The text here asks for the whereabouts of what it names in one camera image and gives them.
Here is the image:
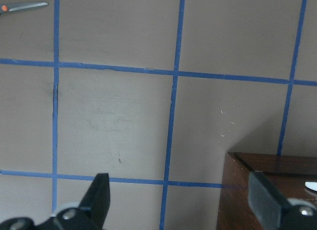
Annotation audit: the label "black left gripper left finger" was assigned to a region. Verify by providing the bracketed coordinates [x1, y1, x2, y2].
[51, 173, 110, 230]

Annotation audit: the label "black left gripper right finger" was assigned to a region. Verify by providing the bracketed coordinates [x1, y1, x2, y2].
[248, 172, 317, 230]

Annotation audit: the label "grey orange scissors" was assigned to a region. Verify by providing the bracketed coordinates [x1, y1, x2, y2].
[0, 1, 49, 14]

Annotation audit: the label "dark wooden drawer cabinet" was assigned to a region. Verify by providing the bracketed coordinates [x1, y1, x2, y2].
[216, 152, 317, 230]

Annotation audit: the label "wooden drawer with white handle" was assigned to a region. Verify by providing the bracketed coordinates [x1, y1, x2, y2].
[305, 182, 317, 191]

